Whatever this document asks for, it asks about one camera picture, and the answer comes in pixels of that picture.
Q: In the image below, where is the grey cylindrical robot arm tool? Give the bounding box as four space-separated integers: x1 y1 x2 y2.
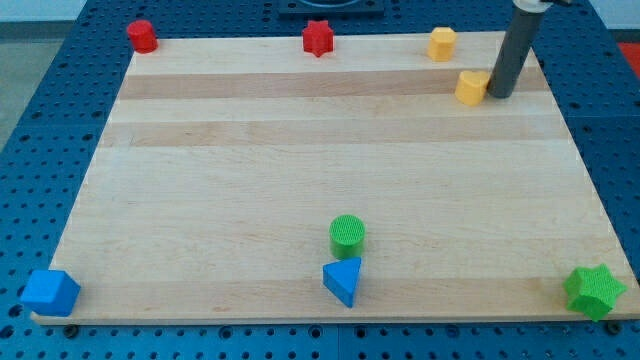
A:
487 0 552 99

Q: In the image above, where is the green cylinder block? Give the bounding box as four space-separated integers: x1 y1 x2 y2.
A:
329 214 366 260

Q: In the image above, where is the blue triangle block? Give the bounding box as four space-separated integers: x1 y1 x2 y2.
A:
322 257 362 308

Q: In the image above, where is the wooden board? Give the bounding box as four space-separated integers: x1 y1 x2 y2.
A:
52 32 639 325

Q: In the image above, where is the red star block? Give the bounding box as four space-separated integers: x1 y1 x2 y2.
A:
301 20 334 57

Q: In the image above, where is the yellow hexagon block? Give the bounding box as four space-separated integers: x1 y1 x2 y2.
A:
426 27 457 62

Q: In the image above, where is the red cylinder block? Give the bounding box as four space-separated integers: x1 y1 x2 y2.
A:
126 20 158 54

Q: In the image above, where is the green star block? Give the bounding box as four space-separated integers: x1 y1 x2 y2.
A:
563 264 627 322

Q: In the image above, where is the blue cube block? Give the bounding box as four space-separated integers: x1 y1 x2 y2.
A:
20 270 81 317

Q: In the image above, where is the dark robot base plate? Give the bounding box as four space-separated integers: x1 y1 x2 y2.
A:
277 0 385 18

